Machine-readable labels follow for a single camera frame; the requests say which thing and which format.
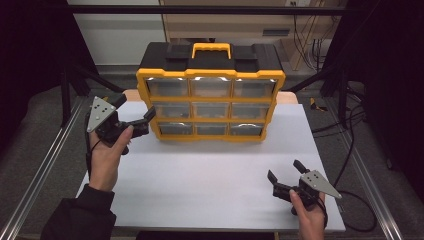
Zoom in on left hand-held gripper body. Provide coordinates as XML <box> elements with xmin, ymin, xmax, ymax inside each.
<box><xmin>86</xmin><ymin>95</ymin><xmax>150</xmax><ymax>148</ymax></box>

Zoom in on black metal stand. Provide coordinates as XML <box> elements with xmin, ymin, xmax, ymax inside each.
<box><xmin>286</xmin><ymin>64</ymin><xmax>352</xmax><ymax>130</ymax></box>
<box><xmin>59</xmin><ymin>63</ymin><xmax>125</xmax><ymax>128</ymax></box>

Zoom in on hanging black cables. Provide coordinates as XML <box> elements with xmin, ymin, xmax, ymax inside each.
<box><xmin>292</xmin><ymin>14</ymin><xmax>332</xmax><ymax>72</ymax></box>

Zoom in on grid of clear drawers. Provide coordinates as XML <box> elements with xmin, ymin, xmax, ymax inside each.
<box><xmin>145</xmin><ymin>77</ymin><xmax>278</xmax><ymax>137</ymax></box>

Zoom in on long black floor cable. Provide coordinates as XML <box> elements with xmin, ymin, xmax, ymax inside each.
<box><xmin>332</xmin><ymin>99</ymin><xmax>379</xmax><ymax>233</ymax></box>

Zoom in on clear plastic drawer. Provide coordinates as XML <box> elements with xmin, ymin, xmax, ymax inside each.
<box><xmin>158</xmin><ymin>121</ymin><xmax>194</xmax><ymax>136</ymax></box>

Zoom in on black crossbar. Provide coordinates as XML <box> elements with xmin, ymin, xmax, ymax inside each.
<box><xmin>66</xmin><ymin>4</ymin><xmax>348</xmax><ymax>16</ymax></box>

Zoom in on black floor cable bundle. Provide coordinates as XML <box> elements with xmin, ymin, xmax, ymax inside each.
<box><xmin>311</xmin><ymin>84</ymin><xmax>368</xmax><ymax>139</ymax></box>

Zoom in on yellow black tape marker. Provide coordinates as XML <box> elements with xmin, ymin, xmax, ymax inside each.
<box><xmin>309</xmin><ymin>97</ymin><xmax>329</xmax><ymax>113</ymax></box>

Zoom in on aluminium rail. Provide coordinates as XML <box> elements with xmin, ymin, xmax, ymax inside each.
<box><xmin>0</xmin><ymin>96</ymin><xmax>86</xmax><ymax>240</ymax></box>
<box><xmin>324</xmin><ymin>98</ymin><xmax>405</xmax><ymax>240</ymax></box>

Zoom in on tan wooden board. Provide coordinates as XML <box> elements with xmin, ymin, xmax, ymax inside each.
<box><xmin>123</xmin><ymin>89</ymin><xmax>300</xmax><ymax>105</ymax></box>

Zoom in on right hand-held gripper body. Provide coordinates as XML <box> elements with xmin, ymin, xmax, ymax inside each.
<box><xmin>272</xmin><ymin>169</ymin><xmax>343</xmax><ymax>212</ymax></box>

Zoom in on person's left hand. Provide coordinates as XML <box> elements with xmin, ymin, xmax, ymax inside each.
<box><xmin>88</xmin><ymin>125</ymin><xmax>135</xmax><ymax>193</ymax></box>

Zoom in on yellow black organizer cabinet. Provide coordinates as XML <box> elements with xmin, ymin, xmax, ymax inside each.
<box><xmin>135</xmin><ymin>42</ymin><xmax>287</xmax><ymax>143</ymax></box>

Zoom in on person's right hand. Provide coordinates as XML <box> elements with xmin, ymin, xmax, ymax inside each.
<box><xmin>289</xmin><ymin>189</ymin><xmax>327</xmax><ymax>235</ymax></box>

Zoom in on black curtain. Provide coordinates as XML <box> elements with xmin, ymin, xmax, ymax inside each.
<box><xmin>322</xmin><ymin>0</ymin><xmax>424</xmax><ymax>196</ymax></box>
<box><xmin>0</xmin><ymin>0</ymin><xmax>98</xmax><ymax>159</ymax></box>

